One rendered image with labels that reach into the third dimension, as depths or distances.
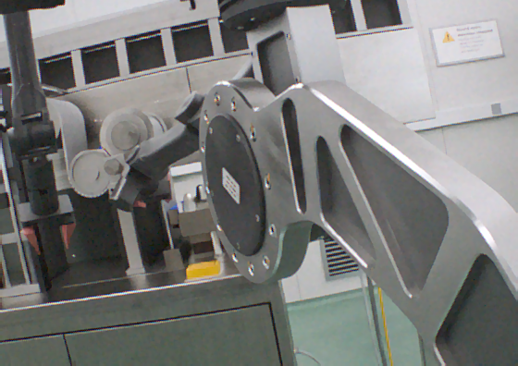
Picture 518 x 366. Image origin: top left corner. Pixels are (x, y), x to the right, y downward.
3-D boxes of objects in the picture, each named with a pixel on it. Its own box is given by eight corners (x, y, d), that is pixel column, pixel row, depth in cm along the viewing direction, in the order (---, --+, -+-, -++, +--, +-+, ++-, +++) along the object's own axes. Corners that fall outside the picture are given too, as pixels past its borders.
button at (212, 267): (188, 280, 141) (185, 270, 141) (191, 274, 148) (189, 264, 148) (218, 275, 141) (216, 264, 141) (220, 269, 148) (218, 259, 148)
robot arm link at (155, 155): (257, 119, 104) (201, 83, 101) (241, 150, 102) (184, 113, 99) (171, 164, 142) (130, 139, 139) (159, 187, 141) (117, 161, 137)
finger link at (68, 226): (41, 242, 122) (33, 202, 118) (74, 236, 125) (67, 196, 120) (46, 262, 117) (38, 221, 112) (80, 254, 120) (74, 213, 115)
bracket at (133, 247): (127, 275, 161) (102, 157, 159) (131, 271, 168) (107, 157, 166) (144, 273, 161) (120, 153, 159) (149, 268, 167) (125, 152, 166)
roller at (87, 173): (73, 199, 167) (65, 154, 167) (96, 191, 193) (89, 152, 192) (115, 190, 167) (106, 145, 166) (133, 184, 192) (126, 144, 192)
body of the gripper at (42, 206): (19, 212, 117) (13, 178, 113) (68, 201, 121) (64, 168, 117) (23, 230, 112) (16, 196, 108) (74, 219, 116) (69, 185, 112)
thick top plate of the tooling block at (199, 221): (182, 237, 164) (178, 213, 163) (197, 218, 204) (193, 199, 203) (244, 225, 163) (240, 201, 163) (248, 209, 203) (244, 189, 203)
